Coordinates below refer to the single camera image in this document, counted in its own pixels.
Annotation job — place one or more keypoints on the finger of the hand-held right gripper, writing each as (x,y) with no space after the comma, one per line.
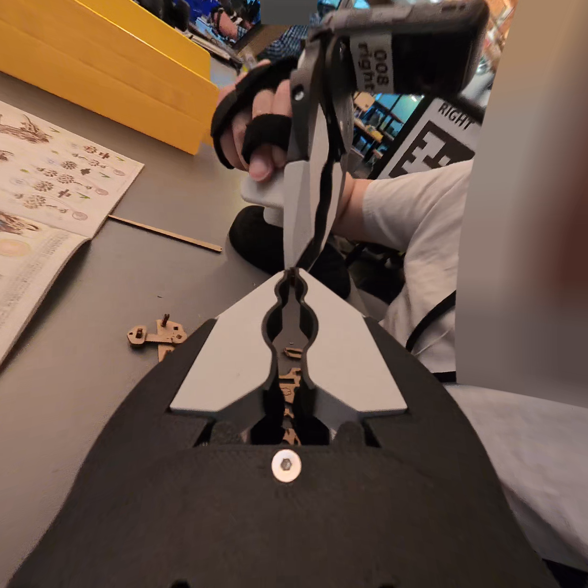
(341,193)
(298,206)

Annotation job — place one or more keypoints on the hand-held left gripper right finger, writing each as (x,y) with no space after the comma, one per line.
(353,367)

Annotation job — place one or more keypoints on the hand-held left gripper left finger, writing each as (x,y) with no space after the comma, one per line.
(229,367)

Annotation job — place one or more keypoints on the small wooden model assembly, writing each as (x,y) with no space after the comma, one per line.
(158,337)

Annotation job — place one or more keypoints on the wooden laser-cut parts sheet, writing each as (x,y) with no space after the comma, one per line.
(289,390)

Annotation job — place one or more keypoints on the person's right hand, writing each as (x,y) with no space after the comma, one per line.
(262,163)

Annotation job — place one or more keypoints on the thin wooden stick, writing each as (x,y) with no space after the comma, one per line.
(165,233)

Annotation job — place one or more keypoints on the yellow plastic bin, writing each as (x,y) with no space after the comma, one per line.
(115,69)

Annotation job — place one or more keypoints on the open instruction booklet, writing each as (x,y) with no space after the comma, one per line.
(46,183)

